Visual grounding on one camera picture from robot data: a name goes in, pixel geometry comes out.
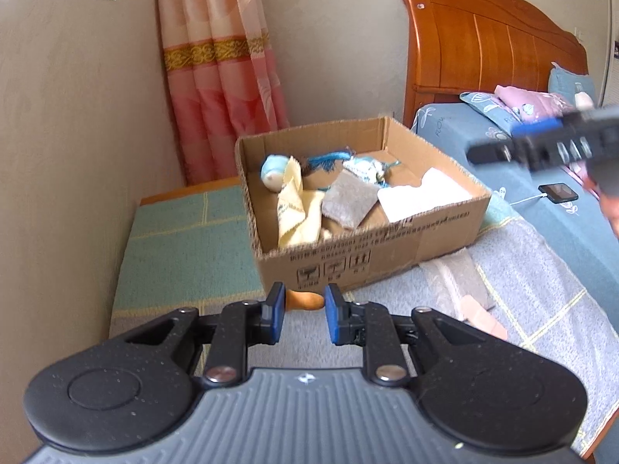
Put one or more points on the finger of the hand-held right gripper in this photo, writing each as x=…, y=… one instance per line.
x=537, y=128
x=532, y=152

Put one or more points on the orange soft item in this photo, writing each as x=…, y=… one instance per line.
x=307, y=300

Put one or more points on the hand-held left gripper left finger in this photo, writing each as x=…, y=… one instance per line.
x=276, y=312

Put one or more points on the pink pillow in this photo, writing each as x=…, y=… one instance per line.
x=532, y=101

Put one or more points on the white and blue knitted item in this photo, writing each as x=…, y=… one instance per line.
x=362, y=169

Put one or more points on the blue patterned pillow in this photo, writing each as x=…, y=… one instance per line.
x=488, y=106

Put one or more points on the black phone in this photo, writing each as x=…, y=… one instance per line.
x=558, y=192

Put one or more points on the cardboard box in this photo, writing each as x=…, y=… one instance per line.
x=387, y=246

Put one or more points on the person's right hand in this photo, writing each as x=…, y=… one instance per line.
x=610, y=212

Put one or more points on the yellow cloth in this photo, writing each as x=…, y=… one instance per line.
x=300, y=212

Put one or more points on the pink cloth piece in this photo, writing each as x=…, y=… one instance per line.
x=483, y=319

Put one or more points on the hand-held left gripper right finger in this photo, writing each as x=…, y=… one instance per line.
x=331, y=314

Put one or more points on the grey fuzzy pouch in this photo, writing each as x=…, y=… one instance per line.
x=348, y=198

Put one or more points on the white cloth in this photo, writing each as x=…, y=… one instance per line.
x=420, y=198

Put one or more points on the plain blue pillow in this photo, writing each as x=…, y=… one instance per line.
x=561, y=82

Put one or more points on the light grey patterned cloth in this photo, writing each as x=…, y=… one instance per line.
x=454, y=275

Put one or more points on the pink striped curtain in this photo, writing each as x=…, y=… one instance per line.
x=217, y=82

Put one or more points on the wooden headboard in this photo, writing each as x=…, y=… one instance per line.
x=483, y=48

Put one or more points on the blue sheeted mattress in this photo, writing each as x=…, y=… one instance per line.
x=532, y=222

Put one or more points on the blue tassel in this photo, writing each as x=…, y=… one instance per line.
x=324, y=159

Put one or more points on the small white object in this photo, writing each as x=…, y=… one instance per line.
x=584, y=96

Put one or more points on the white and blue sock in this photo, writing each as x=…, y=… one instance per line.
x=278, y=169

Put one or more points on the green and grey plaid blanket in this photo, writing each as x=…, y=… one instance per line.
x=193, y=251

